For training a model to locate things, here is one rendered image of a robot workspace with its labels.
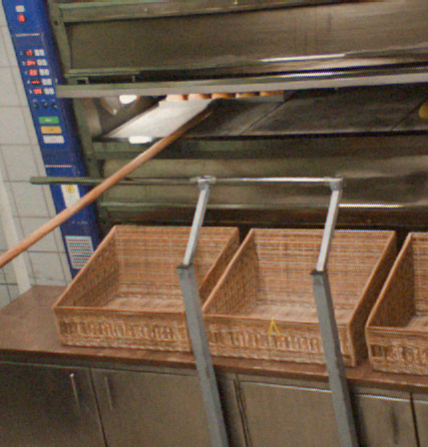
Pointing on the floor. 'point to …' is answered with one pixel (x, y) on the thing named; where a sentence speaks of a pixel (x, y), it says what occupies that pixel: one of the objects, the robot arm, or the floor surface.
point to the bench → (180, 394)
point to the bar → (200, 302)
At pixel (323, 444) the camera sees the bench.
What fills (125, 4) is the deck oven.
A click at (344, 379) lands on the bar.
